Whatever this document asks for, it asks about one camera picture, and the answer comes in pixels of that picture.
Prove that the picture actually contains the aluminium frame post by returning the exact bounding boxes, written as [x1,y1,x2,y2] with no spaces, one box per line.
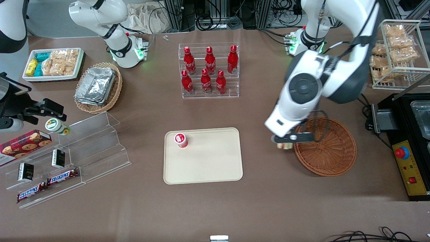
[166,0,195,32]

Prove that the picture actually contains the small black box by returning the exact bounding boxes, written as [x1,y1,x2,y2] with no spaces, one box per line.
[17,163,34,182]
[51,149,66,169]

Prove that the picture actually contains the black floor cables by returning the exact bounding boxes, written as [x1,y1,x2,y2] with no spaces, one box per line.
[333,227,430,242]

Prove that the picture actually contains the green lid cup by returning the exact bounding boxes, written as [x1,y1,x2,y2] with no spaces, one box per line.
[45,118,71,136]

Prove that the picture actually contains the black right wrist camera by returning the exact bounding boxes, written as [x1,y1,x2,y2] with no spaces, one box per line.
[23,98,67,122]

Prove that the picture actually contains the Snickers chocolate bar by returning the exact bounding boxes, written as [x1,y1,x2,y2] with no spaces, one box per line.
[17,182,48,203]
[47,168,80,186]

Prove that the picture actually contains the light oval wicker basket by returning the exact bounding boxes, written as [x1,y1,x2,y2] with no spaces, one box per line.
[74,62,123,114]

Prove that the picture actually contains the aluminium foil tray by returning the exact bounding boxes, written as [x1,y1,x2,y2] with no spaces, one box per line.
[75,91,107,107]
[75,67,117,105]

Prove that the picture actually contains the yellow snack packet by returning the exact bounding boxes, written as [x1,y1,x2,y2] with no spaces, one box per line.
[26,58,38,77]

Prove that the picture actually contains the grey metal box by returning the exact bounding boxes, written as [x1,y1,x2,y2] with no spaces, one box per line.
[371,103,400,134]

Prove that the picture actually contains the beige plastic tray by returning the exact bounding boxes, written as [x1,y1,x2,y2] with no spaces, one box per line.
[164,127,243,185]

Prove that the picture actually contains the red lid cup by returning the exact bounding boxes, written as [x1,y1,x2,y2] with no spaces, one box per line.
[174,133,188,148]

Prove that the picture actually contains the clear acrylic stepped shelf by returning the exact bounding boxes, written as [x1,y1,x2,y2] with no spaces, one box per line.
[57,112,132,184]
[0,134,85,209]

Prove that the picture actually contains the red cookie box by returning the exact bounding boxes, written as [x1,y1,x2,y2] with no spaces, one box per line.
[0,129,52,167]

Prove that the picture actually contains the yellow emergency stop box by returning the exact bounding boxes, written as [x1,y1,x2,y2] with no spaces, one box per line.
[392,140,430,196]

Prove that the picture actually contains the red cola bottle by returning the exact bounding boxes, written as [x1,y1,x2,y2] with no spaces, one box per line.
[205,46,216,75]
[227,45,239,74]
[181,70,194,94]
[201,69,213,94]
[183,46,197,75]
[216,70,227,95]

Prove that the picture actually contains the beige cloth bag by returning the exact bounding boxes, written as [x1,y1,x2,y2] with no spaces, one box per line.
[128,3,172,34]

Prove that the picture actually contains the white snack tray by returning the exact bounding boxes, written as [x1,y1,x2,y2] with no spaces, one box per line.
[22,48,84,82]

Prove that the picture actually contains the metal pan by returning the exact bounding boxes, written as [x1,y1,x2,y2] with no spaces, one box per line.
[411,100,430,140]

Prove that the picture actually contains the clear acrylic bottle rack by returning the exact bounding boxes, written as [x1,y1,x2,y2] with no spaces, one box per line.
[178,42,240,99]

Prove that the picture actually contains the white wire rack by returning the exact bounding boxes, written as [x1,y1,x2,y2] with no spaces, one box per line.
[368,19,430,90]

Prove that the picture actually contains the brown wicker basket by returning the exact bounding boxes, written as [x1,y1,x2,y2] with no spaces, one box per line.
[293,116,357,177]

